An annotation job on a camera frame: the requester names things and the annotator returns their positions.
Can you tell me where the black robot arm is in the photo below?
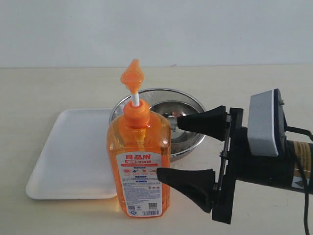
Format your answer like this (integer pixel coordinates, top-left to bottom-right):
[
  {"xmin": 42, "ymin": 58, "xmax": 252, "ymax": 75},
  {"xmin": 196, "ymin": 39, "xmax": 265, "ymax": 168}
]
[{"xmin": 156, "ymin": 106, "xmax": 313, "ymax": 224}]

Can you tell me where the small stainless steel bowl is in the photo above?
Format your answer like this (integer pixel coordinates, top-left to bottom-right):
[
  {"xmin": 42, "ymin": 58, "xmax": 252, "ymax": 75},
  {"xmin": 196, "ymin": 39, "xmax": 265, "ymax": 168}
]
[{"xmin": 150, "ymin": 100, "xmax": 204, "ymax": 145}]

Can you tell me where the orange dish soap pump bottle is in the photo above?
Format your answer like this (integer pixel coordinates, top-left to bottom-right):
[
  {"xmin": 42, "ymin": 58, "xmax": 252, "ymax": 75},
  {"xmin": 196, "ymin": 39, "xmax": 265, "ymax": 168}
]
[{"xmin": 106, "ymin": 59, "xmax": 171, "ymax": 218}]

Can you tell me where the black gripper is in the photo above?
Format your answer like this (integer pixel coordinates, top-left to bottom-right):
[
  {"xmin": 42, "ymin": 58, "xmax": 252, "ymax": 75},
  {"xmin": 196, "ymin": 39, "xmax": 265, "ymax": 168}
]
[{"xmin": 156, "ymin": 106, "xmax": 248, "ymax": 224}]

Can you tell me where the white rectangular plastic tray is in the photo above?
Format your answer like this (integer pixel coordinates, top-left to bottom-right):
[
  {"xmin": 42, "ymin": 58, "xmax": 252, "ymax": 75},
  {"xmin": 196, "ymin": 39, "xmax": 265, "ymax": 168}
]
[{"xmin": 25, "ymin": 108, "xmax": 116, "ymax": 200}]

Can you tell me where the steel mesh colander bowl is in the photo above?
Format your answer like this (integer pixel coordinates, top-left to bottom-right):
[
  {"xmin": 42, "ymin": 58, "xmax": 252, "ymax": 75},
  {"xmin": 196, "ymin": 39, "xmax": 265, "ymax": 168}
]
[{"xmin": 108, "ymin": 88, "xmax": 207, "ymax": 164}]

